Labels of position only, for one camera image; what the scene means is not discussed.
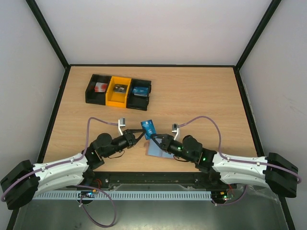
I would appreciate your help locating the metal front plate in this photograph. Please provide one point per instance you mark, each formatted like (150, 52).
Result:
(252, 212)

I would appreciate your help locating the black stripe back card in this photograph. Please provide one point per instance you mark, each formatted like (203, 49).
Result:
(120, 88)

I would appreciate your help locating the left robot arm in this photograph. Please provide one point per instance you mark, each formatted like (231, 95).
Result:
(26, 180)

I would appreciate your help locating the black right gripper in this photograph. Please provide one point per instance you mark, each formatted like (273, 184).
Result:
(165, 142)

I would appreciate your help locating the light blue cable duct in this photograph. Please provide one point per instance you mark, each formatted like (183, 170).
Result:
(127, 195)

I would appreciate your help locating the blue VIP card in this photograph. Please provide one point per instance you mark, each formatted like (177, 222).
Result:
(149, 128)
(140, 91)

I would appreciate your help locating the black bin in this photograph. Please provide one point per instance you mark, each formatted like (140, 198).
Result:
(138, 102)
(92, 97)

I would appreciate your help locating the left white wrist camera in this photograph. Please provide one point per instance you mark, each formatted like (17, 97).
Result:
(121, 125)

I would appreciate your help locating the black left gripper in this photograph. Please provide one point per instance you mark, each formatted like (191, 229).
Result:
(130, 138)

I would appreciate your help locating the right black bin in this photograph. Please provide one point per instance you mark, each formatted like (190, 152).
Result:
(138, 102)

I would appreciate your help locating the black aluminium frame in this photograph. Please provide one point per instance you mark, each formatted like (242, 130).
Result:
(158, 176)

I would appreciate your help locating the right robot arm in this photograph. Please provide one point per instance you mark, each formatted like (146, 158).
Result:
(274, 171)

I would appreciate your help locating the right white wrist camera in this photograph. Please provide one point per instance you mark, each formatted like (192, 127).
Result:
(176, 131)

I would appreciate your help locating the left black bin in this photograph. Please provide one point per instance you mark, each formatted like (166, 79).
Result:
(92, 97)

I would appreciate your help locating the yellow bin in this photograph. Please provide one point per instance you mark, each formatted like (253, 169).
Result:
(117, 99)

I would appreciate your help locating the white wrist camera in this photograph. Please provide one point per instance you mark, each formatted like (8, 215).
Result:
(121, 125)
(176, 131)

